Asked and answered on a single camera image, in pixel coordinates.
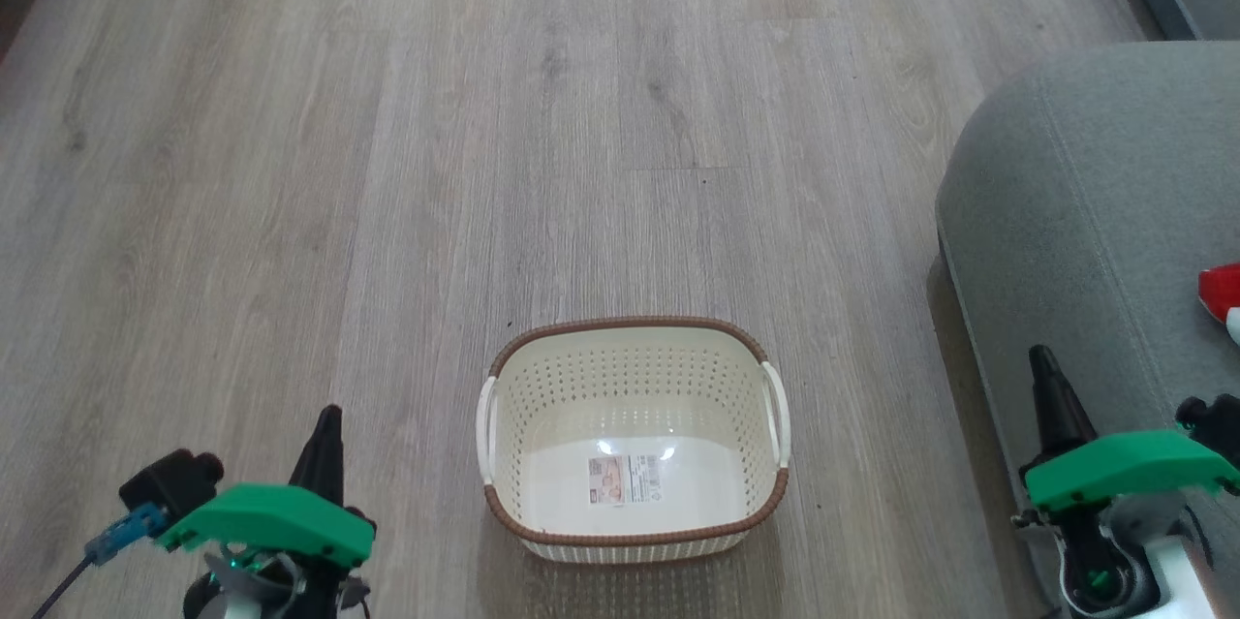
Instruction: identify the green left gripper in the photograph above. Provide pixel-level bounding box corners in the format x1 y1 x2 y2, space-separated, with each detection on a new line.
160 404 377 619

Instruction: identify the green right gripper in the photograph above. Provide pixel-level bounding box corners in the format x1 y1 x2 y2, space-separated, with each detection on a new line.
1012 345 1240 615

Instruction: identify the grey fabric sofa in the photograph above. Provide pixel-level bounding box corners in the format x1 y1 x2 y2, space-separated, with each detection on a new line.
935 40 1240 619

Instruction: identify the paper label sticker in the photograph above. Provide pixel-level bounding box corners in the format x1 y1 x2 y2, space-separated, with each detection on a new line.
588 454 663 506

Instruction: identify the cream plastic basket brown rim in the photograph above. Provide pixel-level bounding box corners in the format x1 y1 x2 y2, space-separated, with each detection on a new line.
475 315 792 565

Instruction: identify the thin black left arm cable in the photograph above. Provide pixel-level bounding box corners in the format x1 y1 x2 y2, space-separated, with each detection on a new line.
34 503 166 619

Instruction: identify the red and white garment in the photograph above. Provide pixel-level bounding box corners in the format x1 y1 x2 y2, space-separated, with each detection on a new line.
1198 263 1240 347

